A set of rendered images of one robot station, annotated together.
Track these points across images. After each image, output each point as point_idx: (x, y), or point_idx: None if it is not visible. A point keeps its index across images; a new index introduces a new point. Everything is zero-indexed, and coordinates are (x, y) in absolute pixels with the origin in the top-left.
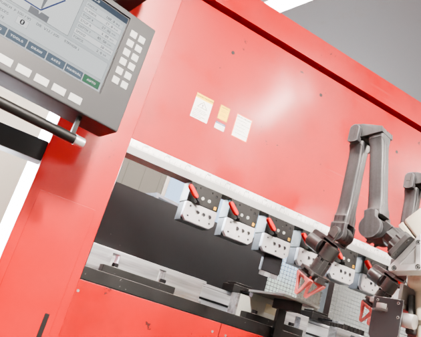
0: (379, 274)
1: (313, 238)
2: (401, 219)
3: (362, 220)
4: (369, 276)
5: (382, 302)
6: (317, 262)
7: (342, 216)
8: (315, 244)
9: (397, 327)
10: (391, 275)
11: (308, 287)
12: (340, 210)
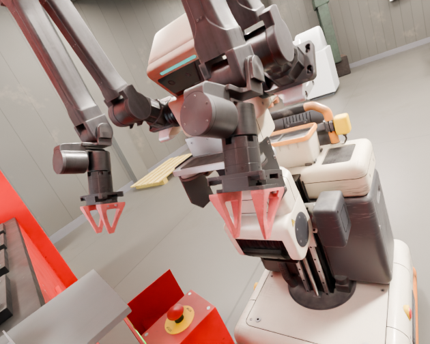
0: (82, 154)
1: (224, 105)
2: (46, 50)
3: (276, 31)
4: (69, 168)
5: (260, 153)
6: (258, 149)
7: (239, 32)
8: (236, 116)
9: (278, 166)
10: (107, 144)
11: (230, 217)
12: (225, 18)
